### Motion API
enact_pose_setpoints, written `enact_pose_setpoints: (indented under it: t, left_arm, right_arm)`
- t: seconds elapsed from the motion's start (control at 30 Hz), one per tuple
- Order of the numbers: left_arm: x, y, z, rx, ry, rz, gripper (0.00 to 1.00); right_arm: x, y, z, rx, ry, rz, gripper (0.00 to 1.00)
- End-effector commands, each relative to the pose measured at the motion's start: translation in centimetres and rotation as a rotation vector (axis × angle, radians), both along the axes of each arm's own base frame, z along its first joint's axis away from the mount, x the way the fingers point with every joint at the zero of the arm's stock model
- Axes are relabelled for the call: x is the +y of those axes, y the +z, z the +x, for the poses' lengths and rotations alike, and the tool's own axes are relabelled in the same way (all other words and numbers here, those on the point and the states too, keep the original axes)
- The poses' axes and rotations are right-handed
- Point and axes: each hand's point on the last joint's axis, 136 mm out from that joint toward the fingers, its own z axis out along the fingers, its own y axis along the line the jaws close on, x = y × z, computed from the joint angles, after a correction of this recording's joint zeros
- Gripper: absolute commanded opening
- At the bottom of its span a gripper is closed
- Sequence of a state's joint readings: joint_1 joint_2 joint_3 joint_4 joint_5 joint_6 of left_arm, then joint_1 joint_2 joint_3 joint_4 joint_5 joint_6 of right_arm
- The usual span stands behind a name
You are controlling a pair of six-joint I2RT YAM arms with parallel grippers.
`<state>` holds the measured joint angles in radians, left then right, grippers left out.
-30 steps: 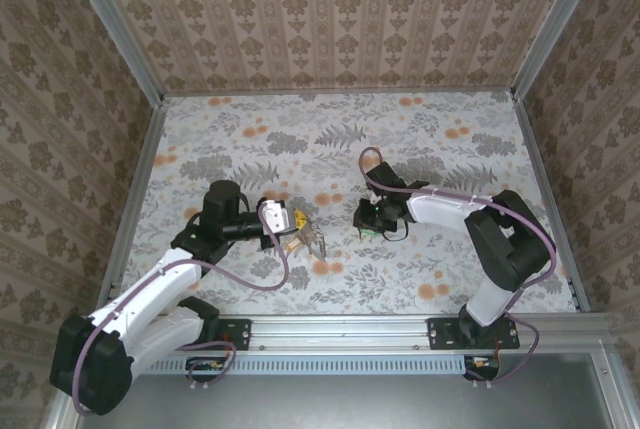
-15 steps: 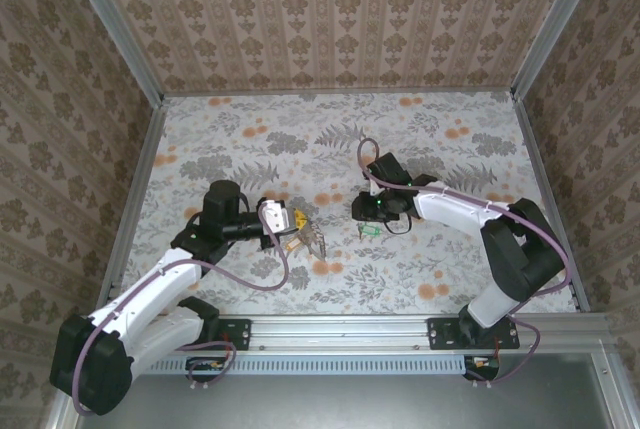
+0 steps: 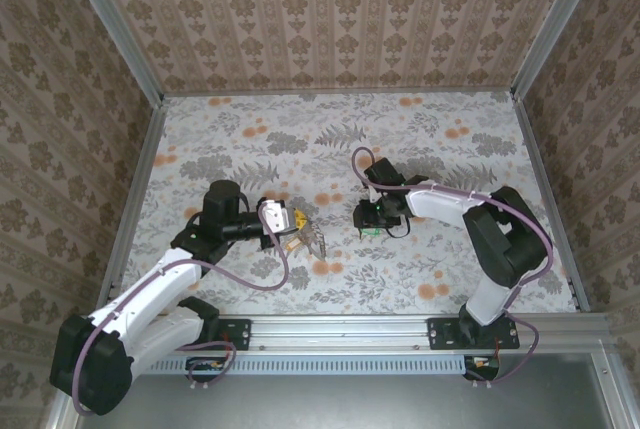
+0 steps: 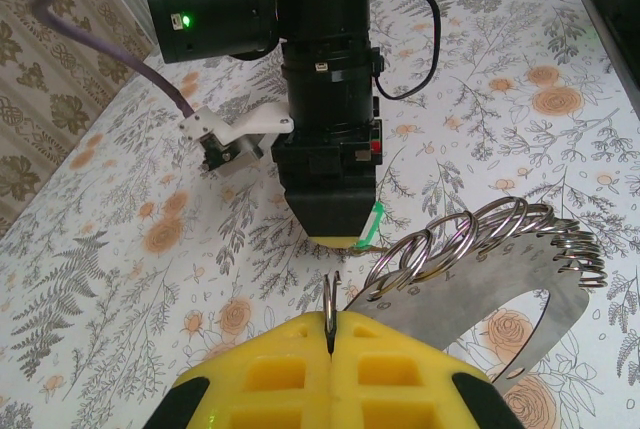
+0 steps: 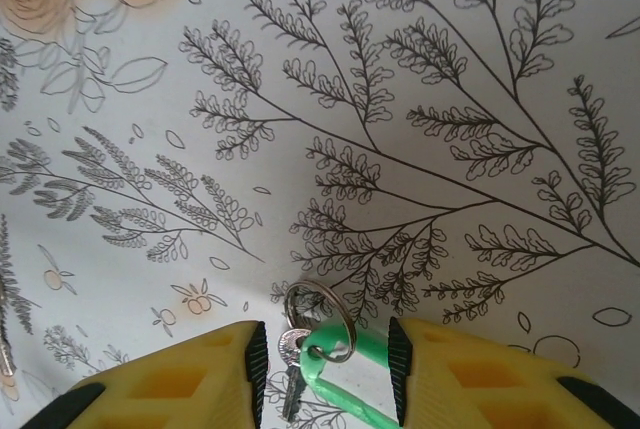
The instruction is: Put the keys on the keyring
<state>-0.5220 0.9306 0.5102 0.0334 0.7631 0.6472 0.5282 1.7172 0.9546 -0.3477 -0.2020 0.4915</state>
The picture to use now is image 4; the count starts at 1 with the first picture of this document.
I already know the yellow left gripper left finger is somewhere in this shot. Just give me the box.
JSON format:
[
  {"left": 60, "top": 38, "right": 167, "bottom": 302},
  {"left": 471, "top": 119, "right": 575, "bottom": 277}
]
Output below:
[{"left": 147, "top": 311, "right": 335, "bottom": 429}]

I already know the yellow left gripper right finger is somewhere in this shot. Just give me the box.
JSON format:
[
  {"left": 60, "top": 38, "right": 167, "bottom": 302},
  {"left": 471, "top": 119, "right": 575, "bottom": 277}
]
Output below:
[{"left": 332, "top": 311, "right": 515, "bottom": 429}]

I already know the steel split keyring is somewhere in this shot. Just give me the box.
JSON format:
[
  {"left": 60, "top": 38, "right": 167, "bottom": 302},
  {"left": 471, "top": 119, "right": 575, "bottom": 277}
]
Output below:
[
  {"left": 499, "top": 201, "right": 557, "bottom": 250},
  {"left": 322, "top": 270, "right": 345, "bottom": 356},
  {"left": 462, "top": 195, "right": 532, "bottom": 270},
  {"left": 366, "top": 228, "right": 454, "bottom": 303},
  {"left": 399, "top": 213, "right": 482, "bottom": 285}
]

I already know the thin black cable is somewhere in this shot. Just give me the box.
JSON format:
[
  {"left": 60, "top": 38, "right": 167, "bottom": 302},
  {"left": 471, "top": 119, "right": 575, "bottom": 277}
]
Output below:
[{"left": 368, "top": 0, "right": 442, "bottom": 100}]

